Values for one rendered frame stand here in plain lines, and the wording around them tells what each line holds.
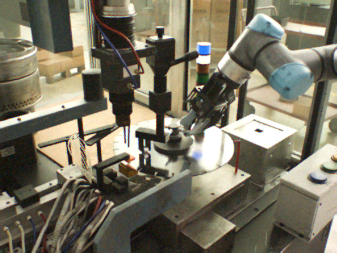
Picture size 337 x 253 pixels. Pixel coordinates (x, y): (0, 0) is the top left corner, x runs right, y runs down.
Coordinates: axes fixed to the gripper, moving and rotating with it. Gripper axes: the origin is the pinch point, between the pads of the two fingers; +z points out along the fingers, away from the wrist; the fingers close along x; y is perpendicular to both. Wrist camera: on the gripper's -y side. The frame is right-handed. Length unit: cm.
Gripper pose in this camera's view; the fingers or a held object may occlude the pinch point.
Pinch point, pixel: (188, 131)
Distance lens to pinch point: 96.6
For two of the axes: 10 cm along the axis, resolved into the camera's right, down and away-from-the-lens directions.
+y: -5.7, 1.6, -8.1
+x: 6.4, 7.0, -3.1
